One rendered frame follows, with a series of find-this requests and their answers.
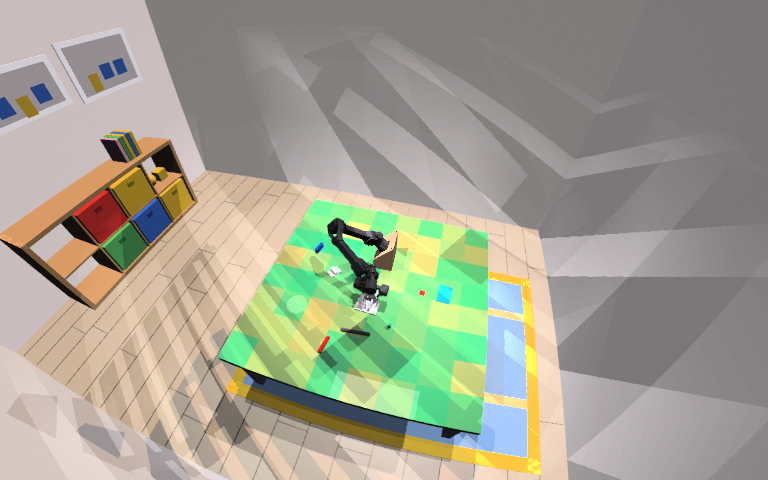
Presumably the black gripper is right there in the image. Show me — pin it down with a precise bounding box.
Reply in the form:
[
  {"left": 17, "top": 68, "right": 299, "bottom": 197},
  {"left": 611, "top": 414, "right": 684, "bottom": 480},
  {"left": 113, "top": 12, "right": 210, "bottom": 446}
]
[{"left": 353, "top": 278, "right": 389, "bottom": 297}]

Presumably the red flat bar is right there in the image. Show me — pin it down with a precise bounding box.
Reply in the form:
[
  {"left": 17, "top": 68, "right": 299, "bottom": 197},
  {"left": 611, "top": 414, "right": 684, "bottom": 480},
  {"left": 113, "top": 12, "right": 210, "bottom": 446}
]
[{"left": 317, "top": 336, "right": 330, "bottom": 354}]

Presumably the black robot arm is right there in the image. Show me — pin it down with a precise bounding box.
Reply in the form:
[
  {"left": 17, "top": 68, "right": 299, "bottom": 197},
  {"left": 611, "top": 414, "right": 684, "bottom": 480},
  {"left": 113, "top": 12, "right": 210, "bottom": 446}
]
[{"left": 327, "top": 217, "right": 390, "bottom": 294}]

